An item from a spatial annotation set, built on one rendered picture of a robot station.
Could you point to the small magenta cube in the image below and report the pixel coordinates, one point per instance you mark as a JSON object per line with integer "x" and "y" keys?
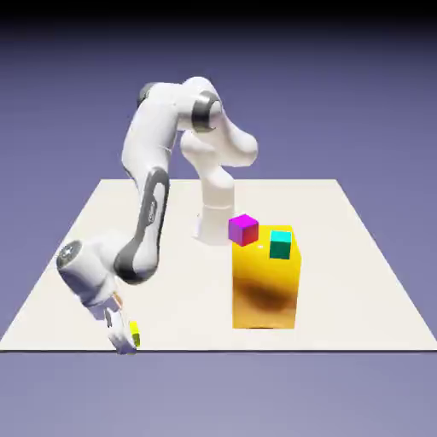
{"x": 243, "y": 229}

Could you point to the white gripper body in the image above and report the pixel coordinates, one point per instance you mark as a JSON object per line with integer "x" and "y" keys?
{"x": 117, "y": 329}

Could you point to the small yellow cube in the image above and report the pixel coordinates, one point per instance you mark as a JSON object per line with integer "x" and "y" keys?
{"x": 135, "y": 334}

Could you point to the small teal cube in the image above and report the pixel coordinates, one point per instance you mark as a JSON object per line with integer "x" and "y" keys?
{"x": 280, "y": 245}

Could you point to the large yellow box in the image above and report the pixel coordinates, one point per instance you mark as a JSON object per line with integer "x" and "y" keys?
{"x": 264, "y": 290}

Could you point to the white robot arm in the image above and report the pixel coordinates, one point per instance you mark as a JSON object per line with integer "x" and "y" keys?
{"x": 146, "y": 160}

